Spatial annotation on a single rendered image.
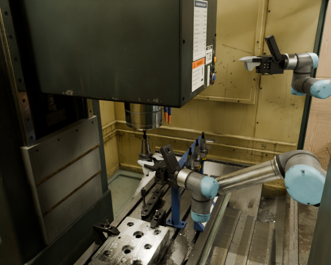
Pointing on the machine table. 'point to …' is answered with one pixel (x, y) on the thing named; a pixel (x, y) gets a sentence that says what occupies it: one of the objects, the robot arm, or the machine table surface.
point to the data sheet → (199, 29)
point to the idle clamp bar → (156, 197)
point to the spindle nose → (143, 116)
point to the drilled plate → (156, 240)
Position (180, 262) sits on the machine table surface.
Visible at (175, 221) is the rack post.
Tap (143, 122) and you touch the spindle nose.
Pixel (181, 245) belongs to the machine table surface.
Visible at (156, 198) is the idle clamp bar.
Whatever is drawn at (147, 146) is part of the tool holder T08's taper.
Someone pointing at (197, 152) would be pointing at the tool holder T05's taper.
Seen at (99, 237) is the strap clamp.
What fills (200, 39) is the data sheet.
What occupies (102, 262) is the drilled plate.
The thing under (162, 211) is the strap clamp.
